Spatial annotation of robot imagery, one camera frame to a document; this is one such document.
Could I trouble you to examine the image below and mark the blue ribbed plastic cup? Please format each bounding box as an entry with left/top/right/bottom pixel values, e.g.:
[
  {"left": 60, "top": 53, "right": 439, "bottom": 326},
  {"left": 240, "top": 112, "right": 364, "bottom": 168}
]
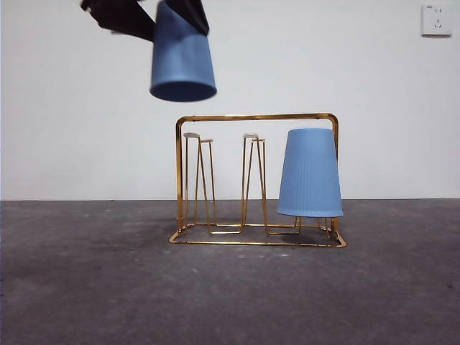
[
  {"left": 149, "top": 0, "right": 219, "bottom": 104},
  {"left": 276, "top": 128, "right": 345, "bottom": 219}
]

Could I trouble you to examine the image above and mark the white wall socket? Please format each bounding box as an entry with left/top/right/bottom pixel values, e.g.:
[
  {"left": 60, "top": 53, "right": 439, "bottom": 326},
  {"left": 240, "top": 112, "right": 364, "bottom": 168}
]
[{"left": 421, "top": 3, "right": 453, "bottom": 38}]

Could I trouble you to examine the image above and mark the gold wire cup rack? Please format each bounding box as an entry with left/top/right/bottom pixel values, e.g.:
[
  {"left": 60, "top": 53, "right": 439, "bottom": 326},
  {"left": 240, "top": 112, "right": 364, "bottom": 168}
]
[{"left": 168, "top": 113, "right": 348, "bottom": 249}]

